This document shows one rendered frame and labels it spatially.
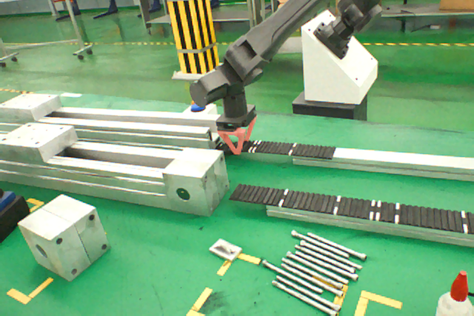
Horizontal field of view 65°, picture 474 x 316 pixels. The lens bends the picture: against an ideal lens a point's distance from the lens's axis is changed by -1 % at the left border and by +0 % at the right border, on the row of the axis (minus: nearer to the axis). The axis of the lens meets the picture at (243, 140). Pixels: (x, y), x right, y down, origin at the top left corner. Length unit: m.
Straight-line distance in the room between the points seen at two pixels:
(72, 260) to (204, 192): 0.25
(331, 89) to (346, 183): 0.44
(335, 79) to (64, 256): 0.85
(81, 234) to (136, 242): 0.11
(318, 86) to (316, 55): 0.10
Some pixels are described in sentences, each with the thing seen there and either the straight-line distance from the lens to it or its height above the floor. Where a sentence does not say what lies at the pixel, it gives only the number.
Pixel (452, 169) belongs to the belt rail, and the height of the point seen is 0.80.
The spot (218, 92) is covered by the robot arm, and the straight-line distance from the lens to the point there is 0.80.
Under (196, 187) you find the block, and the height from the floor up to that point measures 0.85.
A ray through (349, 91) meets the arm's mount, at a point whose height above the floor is 0.82.
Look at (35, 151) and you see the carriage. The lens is 0.97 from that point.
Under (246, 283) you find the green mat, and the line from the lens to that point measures 0.62.
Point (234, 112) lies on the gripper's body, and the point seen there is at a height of 0.91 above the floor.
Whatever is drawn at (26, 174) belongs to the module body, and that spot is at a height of 0.81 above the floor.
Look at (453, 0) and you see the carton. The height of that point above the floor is 0.33.
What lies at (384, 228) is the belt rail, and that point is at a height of 0.79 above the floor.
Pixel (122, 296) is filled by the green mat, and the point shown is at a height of 0.78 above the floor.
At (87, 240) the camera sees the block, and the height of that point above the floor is 0.83.
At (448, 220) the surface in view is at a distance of 0.70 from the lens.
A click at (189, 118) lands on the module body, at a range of 0.99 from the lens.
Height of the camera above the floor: 1.25
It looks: 28 degrees down
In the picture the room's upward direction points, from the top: 8 degrees counter-clockwise
